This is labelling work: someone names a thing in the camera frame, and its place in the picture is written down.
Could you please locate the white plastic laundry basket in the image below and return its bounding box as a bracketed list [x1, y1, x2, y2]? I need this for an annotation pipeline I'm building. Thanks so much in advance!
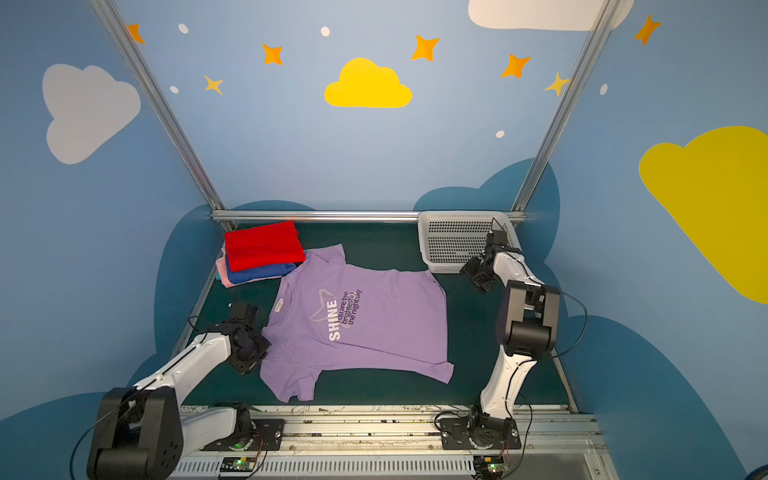
[417, 211, 520, 274]

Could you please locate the purple t shirt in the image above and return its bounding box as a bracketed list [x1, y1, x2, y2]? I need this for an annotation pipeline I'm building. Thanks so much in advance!
[260, 244, 454, 402]

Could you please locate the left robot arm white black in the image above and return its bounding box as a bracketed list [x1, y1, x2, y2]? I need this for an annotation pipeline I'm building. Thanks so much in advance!
[86, 321, 271, 479]

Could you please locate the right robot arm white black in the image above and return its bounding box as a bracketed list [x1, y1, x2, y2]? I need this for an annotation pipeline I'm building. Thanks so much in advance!
[462, 247, 561, 449]

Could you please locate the folded blue t shirt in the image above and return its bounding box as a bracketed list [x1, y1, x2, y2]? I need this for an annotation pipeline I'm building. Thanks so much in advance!
[224, 263, 297, 285]

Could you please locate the folded pink t shirt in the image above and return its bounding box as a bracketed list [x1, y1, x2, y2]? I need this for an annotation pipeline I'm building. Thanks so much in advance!
[215, 253, 234, 288]

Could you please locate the folded red t shirt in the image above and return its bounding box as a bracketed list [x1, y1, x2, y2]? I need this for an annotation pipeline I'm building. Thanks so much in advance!
[225, 221, 305, 272]

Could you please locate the left controller circuit board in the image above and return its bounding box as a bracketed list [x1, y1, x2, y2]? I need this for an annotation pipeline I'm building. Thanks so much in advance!
[219, 457, 257, 477]

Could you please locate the controller circuit board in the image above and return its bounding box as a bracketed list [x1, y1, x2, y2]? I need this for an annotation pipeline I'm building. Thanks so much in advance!
[472, 456, 507, 480]
[219, 457, 257, 477]

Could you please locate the rear horizontal aluminium bar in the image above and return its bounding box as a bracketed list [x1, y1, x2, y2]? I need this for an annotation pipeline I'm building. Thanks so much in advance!
[211, 209, 527, 224]

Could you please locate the right controller circuit board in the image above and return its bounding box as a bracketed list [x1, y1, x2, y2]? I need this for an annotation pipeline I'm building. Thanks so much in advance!
[472, 456, 507, 480]

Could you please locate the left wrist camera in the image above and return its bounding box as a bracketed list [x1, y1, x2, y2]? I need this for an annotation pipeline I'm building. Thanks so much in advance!
[228, 301, 259, 328]

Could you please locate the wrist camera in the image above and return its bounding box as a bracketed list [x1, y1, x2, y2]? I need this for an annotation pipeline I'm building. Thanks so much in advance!
[486, 230, 509, 251]
[228, 301, 259, 328]

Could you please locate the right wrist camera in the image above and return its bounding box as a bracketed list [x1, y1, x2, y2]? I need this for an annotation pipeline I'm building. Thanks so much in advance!
[486, 230, 509, 251]

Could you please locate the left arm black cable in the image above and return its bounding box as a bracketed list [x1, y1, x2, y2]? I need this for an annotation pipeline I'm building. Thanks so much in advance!
[68, 314, 208, 480]

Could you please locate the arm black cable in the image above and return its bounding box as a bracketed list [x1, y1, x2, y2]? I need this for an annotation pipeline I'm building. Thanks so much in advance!
[68, 314, 208, 480]
[548, 290, 589, 361]

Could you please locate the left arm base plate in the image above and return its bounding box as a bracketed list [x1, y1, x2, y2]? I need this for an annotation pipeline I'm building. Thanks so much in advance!
[202, 418, 285, 452]

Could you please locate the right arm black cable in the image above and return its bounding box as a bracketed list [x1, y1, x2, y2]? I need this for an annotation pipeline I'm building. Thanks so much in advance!
[548, 290, 589, 361]

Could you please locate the aluminium rail base frame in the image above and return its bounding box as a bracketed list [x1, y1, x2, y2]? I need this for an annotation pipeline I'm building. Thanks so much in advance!
[166, 405, 618, 479]

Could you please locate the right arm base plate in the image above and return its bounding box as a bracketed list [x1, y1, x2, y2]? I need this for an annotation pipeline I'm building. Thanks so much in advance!
[438, 417, 522, 450]

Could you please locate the left slanted aluminium post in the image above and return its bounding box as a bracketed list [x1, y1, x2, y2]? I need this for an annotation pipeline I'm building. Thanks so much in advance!
[90, 0, 226, 213]

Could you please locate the slanted aluminium post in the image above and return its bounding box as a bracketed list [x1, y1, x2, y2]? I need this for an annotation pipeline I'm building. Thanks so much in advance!
[508, 0, 625, 224]
[90, 0, 226, 213]

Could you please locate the right slanted aluminium post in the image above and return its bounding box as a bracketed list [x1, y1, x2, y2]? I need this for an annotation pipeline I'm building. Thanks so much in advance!
[508, 0, 625, 224]

